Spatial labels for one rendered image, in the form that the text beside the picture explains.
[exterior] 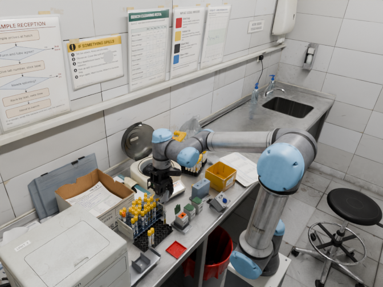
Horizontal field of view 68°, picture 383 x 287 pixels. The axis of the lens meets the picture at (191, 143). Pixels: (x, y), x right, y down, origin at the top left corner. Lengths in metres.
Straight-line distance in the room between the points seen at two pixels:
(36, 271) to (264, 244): 0.68
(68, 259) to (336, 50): 2.95
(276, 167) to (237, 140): 0.26
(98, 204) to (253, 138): 0.84
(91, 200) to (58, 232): 0.48
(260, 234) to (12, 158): 1.02
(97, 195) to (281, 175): 1.00
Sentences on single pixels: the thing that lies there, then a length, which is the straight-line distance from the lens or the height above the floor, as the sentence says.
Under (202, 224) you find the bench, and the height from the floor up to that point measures 0.87.
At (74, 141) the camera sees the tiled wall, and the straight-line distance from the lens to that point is 1.49.
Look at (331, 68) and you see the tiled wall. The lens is 3.31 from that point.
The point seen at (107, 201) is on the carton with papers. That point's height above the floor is 0.94.
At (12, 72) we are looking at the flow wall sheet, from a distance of 1.25.
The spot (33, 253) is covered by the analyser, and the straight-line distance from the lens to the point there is 1.02.
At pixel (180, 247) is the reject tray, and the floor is 0.88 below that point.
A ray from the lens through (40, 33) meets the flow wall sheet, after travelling 1.27.
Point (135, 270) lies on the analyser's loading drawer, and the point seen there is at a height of 0.92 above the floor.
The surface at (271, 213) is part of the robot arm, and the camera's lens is 0.89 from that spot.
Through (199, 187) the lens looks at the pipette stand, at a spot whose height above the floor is 0.98.
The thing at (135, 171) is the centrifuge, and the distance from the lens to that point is 1.56.
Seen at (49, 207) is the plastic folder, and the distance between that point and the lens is 1.55.
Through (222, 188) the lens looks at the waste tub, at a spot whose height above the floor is 0.91.
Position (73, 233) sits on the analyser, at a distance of 1.03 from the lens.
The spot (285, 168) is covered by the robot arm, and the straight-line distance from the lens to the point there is 0.76.
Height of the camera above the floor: 1.91
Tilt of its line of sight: 31 degrees down
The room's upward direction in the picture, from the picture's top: 4 degrees clockwise
